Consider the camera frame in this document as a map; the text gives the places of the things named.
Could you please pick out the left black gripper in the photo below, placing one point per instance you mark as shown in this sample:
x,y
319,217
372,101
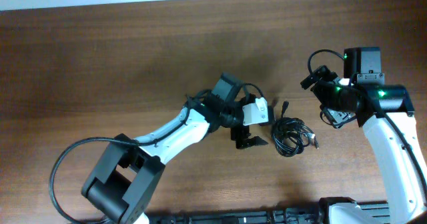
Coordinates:
x,y
239,134

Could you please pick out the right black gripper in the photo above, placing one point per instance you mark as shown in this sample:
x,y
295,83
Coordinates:
x,y
319,90

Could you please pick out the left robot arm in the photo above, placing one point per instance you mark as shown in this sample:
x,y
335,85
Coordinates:
x,y
125,177

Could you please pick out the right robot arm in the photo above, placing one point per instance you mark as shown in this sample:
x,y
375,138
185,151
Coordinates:
x,y
386,115

